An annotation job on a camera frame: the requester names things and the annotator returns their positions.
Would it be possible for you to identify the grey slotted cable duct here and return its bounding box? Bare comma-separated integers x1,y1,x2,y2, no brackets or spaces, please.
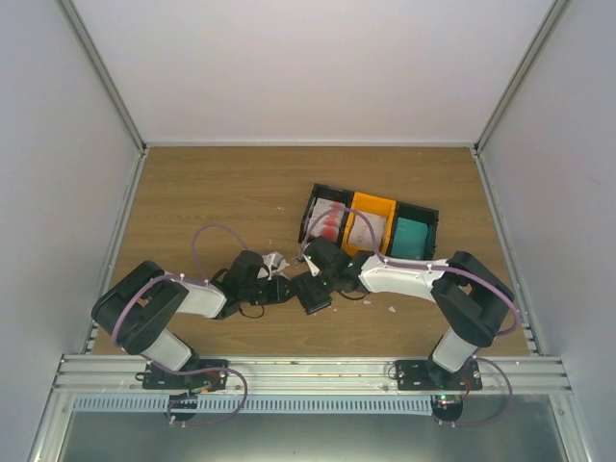
73,394,432,416

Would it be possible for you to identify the yellow middle storage bin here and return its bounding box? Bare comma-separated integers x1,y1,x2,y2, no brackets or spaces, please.
342,192,397,255

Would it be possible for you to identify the black left storage bin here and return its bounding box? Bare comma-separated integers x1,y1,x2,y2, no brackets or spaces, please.
298,183,354,247

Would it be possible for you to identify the red white card stack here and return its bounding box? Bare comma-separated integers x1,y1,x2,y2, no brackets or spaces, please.
308,197,346,242

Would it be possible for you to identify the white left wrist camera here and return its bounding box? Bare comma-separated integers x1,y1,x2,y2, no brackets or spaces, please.
258,251,289,279

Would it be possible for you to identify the aluminium corner post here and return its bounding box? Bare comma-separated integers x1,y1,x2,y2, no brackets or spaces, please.
56,0,147,157
472,0,571,157

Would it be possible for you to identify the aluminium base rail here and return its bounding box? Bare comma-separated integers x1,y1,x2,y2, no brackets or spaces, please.
52,355,572,396

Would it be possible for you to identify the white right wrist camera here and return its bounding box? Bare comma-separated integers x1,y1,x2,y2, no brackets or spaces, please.
297,255,321,276

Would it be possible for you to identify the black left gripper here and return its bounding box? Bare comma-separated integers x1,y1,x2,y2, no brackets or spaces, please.
241,275,299,306

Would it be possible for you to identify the black storage bin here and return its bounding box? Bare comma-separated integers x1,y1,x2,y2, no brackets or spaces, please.
386,202,439,260
298,183,354,247

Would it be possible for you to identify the black right storage bin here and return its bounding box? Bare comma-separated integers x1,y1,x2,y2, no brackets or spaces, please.
386,202,439,260

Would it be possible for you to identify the aluminium corner post left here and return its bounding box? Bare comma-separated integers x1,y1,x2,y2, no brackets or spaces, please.
56,0,147,157

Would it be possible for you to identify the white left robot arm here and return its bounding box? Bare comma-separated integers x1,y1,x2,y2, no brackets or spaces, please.
91,250,295,389

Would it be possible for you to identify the black leather card holder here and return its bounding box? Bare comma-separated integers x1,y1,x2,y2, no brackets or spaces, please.
292,271,332,315

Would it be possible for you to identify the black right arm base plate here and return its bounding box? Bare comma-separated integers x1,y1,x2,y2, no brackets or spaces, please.
394,359,483,392

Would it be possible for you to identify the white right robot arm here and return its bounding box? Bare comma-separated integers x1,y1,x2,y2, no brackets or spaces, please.
294,238,520,390

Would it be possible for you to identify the aluminium corner post right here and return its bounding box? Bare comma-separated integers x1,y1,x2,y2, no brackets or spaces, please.
472,0,571,157

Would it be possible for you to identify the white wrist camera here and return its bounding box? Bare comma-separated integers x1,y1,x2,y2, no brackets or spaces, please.
297,255,321,276
258,251,289,279

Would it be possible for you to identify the teal card stack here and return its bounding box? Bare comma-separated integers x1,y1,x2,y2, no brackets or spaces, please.
391,218,428,260

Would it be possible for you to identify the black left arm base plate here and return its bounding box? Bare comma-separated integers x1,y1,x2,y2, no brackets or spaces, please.
135,359,229,393

